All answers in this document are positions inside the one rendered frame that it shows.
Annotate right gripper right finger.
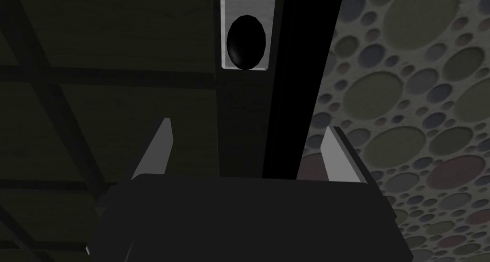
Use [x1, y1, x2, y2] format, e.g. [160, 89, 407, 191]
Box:
[319, 125, 379, 186]

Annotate dark panelled door leaf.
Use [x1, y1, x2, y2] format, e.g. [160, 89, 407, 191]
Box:
[0, 0, 286, 262]

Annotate black round door knob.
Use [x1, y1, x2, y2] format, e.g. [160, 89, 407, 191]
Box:
[221, 0, 277, 71]

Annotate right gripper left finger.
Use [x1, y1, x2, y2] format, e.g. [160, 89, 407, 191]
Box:
[131, 117, 174, 181]

